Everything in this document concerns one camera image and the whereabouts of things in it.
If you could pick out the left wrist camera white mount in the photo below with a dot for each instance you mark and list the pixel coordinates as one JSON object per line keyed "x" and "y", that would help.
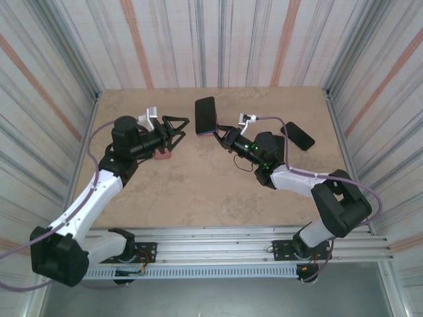
{"x": 152, "y": 112}

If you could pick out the pink phone case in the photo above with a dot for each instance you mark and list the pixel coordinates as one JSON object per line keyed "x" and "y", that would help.
{"x": 162, "y": 156}

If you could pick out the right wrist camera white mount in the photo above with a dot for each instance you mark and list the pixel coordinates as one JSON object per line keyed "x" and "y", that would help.
{"x": 247, "y": 118}

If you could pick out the aluminium rail frame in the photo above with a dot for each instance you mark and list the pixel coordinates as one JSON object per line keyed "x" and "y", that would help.
{"x": 211, "y": 246}

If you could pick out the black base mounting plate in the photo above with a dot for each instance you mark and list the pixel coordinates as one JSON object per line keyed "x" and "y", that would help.
{"x": 281, "y": 252}
{"x": 148, "y": 252}

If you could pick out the black phone red edge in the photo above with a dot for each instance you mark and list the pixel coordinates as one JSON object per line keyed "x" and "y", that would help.
{"x": 205, "y": 134}

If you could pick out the aluminium side rail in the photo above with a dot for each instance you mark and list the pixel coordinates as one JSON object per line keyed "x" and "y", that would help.
{"x": 328, "y": 94}
{"x": 96, "y": 98}

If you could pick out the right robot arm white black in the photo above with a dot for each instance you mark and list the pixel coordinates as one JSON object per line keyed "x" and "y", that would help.
{"x": 343, "y": 211}

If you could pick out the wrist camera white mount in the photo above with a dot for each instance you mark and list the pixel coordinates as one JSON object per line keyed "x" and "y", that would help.
{"x": 152, "y": 112}
{"x": 247, "y": 118}

